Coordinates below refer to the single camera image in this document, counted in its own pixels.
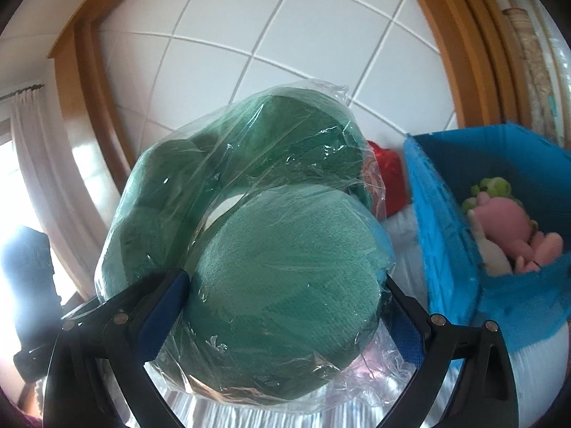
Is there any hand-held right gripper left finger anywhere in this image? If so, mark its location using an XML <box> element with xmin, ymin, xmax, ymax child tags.
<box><xmin>42</xmin><ymin>270</ymin><xmax>188</xmax><ymax>428</ymax></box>

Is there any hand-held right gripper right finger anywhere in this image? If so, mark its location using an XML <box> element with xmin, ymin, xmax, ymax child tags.
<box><xmin>384</xmin><ymin>275</ymin><xmax>520</xmax><ymax>428</ymax></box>

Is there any blue plastic crate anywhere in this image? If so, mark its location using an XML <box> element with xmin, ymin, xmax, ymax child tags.
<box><xmin>403</xmin><ymin>124</ymin><xmax>571</xmax><ymax>366</ymax></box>

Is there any teal neck pillow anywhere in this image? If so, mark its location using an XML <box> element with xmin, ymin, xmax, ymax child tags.
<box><xmin>95</xmin><ymin>79</ymin><xmax>395</xmax><ymax>408</ymax></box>

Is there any pink plush with green hood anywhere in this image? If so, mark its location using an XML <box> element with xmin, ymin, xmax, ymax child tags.
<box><xmin>466</xmin><ymin>192</ymin><xmax>538</xmax><ymax>250</ymax></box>

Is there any green frog plush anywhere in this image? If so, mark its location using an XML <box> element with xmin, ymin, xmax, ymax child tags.
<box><xmin>461</xmin><ymin>177</ymin><xmax>514</xmax><ymax>212</ymax></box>

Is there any white curtain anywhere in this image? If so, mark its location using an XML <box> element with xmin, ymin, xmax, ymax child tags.
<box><xmin>0</xmin><ymin>89</ymin><xmax>96</xmax><ymax>304</ymax></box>

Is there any red hard case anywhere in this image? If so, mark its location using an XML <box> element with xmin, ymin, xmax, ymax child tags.
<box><xmin>366</xmin><ymin>140</ymin><xmax>409</xmax><ymax>219</ymax></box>

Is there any curtain rod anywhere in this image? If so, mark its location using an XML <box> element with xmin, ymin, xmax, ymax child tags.
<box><xmin>0</xmin><ymin>82</ymin><xmax>45</xmax><ymax>101</ymax></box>

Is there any wooden padded headboard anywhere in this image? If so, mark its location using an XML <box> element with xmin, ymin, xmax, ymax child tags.
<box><xmin>47</xmin><ymin>0</ymin><xmax>536</xmax><ymax>295</ymax></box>

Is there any beige patterned cloth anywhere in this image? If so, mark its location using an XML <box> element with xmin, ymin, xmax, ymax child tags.
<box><xmin>502</xmin><ymin>6</ymin><xmax>567</xmax><ymax>143</ymax></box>

